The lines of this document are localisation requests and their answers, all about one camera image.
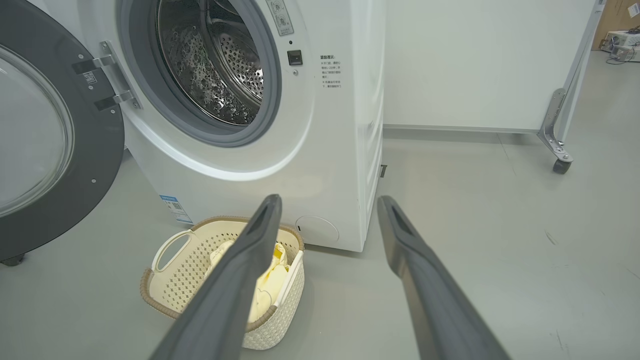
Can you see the grey washing machine door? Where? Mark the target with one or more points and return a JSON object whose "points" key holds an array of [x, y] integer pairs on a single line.
{"points": [[100, 150]]}

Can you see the cream perforated laundry basket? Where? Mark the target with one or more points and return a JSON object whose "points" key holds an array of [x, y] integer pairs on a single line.
{"points": [[180, 280]]}

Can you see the blue energy label sticker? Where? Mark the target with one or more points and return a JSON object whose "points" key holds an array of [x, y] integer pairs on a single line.
{"points": [[175, 207]]}

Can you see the white wheeled partition panel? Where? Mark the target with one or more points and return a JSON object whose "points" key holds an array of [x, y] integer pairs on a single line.
{"points": [[475, 65]]}

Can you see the white electronic device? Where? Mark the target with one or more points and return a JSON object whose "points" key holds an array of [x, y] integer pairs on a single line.
{"points": [[625, 40]]}

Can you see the white front-load washing machine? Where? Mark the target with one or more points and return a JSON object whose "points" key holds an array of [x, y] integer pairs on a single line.
{"points": [[330, 150]]}

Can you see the brown cardboard box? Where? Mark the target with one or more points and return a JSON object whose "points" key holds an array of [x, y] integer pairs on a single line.
{"points": [[612, 15]]}

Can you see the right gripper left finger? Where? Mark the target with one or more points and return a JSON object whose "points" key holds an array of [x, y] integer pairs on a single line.
{"points": [[225, 295]]}

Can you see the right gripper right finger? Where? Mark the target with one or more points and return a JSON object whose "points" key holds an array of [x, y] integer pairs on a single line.
{"points": [[430, 295]]}

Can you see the plain pale yellow garment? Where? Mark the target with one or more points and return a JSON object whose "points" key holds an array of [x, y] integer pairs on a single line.
{"points": [[267, 295]]}

